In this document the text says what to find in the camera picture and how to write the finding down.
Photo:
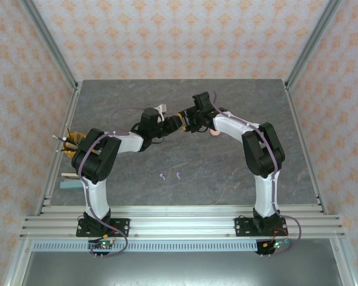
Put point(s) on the pink earbud charging case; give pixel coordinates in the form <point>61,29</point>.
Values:
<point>215,133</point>

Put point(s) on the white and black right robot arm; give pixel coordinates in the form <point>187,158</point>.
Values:
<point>262,193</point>

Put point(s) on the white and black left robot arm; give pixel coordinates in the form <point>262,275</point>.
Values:
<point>97,199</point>

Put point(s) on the brown marker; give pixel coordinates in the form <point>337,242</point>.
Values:
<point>71,146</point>

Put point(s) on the thin dark pencil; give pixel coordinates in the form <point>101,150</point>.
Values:
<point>68,129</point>

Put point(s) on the yellow pen holder cup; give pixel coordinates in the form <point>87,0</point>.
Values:
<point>71,154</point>

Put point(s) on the black pen with white tip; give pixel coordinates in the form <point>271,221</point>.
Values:
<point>59,138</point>

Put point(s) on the white-tipped thin stick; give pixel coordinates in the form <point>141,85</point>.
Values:
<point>59,151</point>

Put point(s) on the beige wooden block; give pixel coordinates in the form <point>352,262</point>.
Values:
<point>70,176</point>

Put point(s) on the teal flat box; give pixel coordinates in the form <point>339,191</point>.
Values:
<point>71,184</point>

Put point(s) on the controller board with green LED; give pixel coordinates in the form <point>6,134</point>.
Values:
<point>274,245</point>
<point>103,245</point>

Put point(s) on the grey metal sheet panel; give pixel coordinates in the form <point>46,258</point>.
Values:
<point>179,268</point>

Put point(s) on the aluminium side rail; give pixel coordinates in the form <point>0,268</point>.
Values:
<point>69,113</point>
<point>302,134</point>

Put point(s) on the aluminium cross rail beam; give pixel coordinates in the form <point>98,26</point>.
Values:
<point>182,226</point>

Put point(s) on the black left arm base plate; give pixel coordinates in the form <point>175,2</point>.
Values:
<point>122,226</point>

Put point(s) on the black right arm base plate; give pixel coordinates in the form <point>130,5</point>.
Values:
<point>243,226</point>

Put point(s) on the aluminium frame post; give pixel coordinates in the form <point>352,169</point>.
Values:
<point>52,44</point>
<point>311,44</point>

